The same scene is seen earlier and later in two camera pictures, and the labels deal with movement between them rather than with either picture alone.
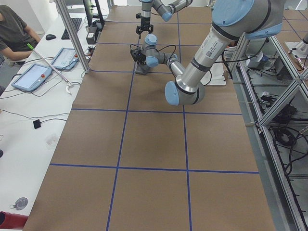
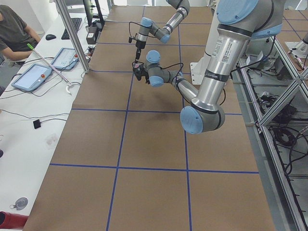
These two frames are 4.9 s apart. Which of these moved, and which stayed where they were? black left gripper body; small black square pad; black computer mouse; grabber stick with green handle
Moved: black left gripper body
Stayed: black computer mouse; small black square pad; grabber stick with green handle
